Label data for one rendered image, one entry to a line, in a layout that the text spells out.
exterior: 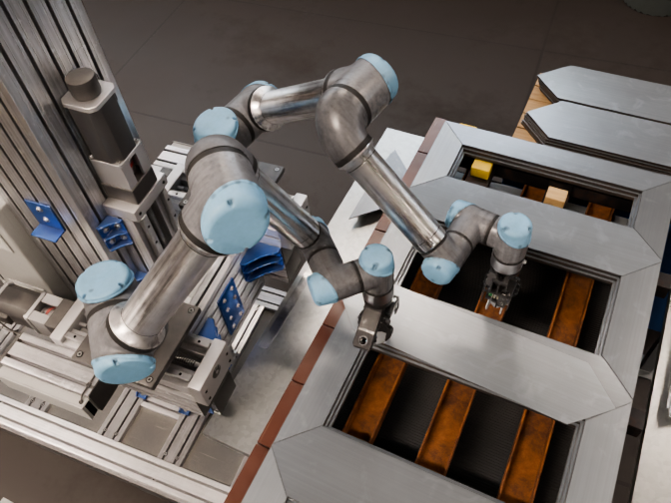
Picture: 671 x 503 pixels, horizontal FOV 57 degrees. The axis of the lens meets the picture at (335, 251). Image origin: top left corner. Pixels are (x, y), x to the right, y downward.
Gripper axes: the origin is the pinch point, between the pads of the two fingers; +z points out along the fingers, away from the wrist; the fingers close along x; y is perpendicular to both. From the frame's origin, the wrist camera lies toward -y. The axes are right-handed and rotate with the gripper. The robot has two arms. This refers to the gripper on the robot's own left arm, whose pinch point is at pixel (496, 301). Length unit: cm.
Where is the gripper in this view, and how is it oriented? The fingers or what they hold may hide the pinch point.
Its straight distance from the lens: 172.3
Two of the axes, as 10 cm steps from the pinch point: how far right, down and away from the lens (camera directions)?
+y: -4.3, 7.4, -5.2
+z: 0.7, 6.0, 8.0
